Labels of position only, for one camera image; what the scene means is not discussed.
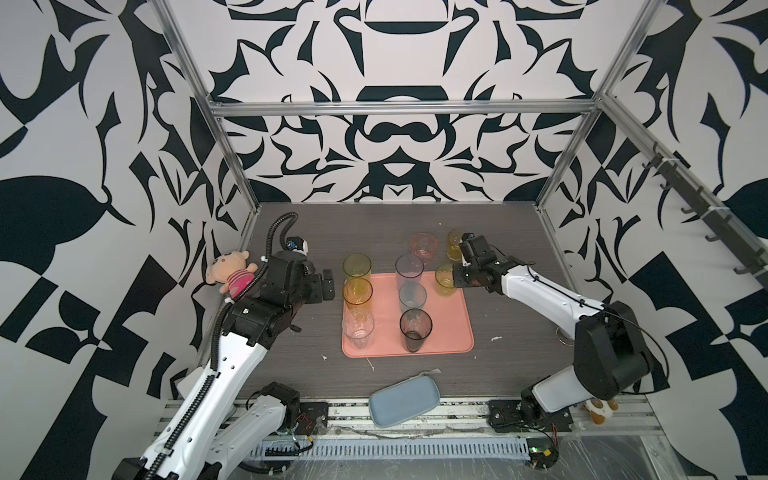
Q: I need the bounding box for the small green glass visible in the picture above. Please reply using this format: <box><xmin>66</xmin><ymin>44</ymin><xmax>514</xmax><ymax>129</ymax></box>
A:
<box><xmin>434</xmin><ymin>263</ymin><xmax>457</xmax><ymax>297</ymax></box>

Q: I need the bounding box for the tall amber glass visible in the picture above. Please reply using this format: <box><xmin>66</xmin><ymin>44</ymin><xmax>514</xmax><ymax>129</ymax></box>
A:
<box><xmin>342</xmin><ymin>277</ymin><xmax>374</xmax><ymax>313</ymax></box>

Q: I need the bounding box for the tall green glass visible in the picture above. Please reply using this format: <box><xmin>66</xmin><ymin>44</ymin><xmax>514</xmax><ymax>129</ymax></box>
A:
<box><xmin>342</xmin><ymin>253</ymin><xmax>372</xmax><ymax>280</ymax></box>

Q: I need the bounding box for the tall blue glass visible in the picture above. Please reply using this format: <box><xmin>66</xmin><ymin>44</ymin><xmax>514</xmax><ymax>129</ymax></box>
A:
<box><xmin>395</xmin><ymin>254</ymin><xmax>424</xmax><ymax>289</ymax></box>

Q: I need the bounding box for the pink plastic tray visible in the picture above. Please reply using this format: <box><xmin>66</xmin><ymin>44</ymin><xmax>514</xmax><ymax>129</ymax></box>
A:
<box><xmin>341</xmin><ymin>271</ymin><xmax>474</xmax><ymax>358</ymax></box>

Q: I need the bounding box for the teal frosted cup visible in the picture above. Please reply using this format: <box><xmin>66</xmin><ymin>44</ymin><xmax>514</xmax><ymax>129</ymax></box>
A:
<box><xmin>398</xmin><ymin>282</ymin><xmax>428</xmax><ymax>312</ymax></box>

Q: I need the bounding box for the clear stemmed glass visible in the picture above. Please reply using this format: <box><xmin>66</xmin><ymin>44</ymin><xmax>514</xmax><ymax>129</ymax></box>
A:
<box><xmin>342</xmin><ymin>310</ymin><xmax>375</xmax><ymax>349</ymax></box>

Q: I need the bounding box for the tall dark grey glass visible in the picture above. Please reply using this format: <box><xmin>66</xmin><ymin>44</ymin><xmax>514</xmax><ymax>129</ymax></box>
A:
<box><xmin>399</xmin><ymin>308</ymin><xmax>433</xmax><ymax>353</ymax></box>

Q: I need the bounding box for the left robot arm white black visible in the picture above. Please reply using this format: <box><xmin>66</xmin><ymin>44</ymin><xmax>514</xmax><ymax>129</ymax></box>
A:
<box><xmin>112</xmin><ymin>251</ymin><xmax>336</xmax><ymax>479</ymax></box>

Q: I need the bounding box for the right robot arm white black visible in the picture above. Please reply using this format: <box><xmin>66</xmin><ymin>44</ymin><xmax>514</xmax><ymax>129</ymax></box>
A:
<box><xmin>452</xmin><ymin>233</ymin><xmax>653</xmax><ymax>425</ymax></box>

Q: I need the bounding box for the small yellow glass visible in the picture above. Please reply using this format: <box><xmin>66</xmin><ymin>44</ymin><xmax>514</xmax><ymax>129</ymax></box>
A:
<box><xmin>446</xmin><ymin>229</ymin><xmax>463</xmax><ymax>262</ymax></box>

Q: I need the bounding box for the pink plush doll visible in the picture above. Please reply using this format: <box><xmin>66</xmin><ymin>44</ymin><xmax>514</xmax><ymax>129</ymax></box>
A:
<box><xmin>205</xmin><ymin>251</ymin><xmax>258</xmax><ymax>299</ymax></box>

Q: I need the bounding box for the small pink glass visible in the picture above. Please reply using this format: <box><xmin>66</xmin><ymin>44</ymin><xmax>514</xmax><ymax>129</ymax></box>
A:
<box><xmin>410</xmin><ymin>232</ymin><xmax>438</xmax><ymax>264</ymax></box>

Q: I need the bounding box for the orange white plush toy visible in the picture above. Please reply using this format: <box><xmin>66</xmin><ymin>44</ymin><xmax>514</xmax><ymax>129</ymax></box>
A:
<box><xmin>583</xmin><ymin>398</ymin><xmax>618</xmax><ymax>425</ymax></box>

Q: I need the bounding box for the small green circuit board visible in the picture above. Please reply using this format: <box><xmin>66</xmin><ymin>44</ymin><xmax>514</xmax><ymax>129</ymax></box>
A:
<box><xmin>526</xmin><ymin>438</ymin><xmax>559</xmax><ymax>470</ymax></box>

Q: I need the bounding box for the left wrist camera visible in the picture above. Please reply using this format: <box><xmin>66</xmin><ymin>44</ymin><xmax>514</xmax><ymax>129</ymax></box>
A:
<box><xmin>284</xmin><ymin>236</ymin><xmax>309</xmax><ymax>257</ymax></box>

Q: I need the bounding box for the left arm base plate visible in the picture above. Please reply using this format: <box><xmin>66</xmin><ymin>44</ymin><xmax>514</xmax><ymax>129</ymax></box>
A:
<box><xmin>287</xmin><ymin>401</ymin><xmax>330</xmax><ymax>436</ymax></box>

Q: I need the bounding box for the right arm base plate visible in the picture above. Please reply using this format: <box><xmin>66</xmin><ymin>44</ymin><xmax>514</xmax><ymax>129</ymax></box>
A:
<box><xmin>487</xmin><ymin>399</ymin><xmax>573</xmax><ymax>433</ymax></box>

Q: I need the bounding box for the white cable duct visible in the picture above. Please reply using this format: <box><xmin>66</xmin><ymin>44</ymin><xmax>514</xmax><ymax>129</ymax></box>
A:
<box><xmin>250</xmin><ymin>438</ymin><xmax>530</xmax><ymax>461</ymax></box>

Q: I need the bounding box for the wall hook rail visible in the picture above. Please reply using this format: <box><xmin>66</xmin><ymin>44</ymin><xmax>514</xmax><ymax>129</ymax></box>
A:
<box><xmin>640</xmin><ymin>142</ymin><xmax>767</xmax><ymax>289</ymax></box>

